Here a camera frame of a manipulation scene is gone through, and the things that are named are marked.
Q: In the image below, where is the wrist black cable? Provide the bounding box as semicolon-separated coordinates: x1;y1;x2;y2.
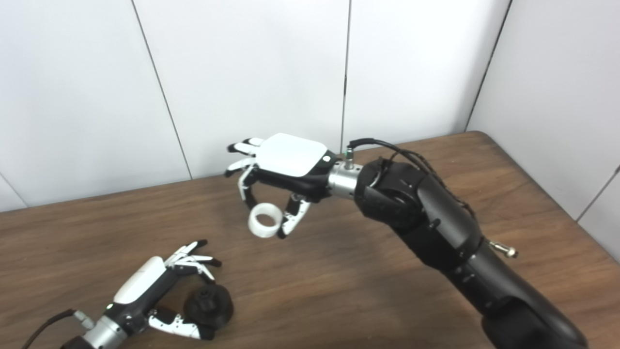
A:
22;309;95;349
345;138;519;257

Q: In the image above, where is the round black plastic part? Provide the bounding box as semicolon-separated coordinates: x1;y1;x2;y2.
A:
184;284;234;330

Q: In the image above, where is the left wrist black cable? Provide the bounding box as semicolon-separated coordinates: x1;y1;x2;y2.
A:
22;309;95;349

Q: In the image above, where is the white plastic ring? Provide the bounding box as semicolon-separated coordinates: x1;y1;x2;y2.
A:
248;203;282;239

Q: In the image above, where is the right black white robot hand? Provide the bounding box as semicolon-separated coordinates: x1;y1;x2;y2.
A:
224;133;340;240

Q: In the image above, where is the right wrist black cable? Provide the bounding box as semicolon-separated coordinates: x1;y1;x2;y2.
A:
345;138;519;257

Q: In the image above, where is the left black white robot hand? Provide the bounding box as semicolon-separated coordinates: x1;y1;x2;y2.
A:
103;239;222;341

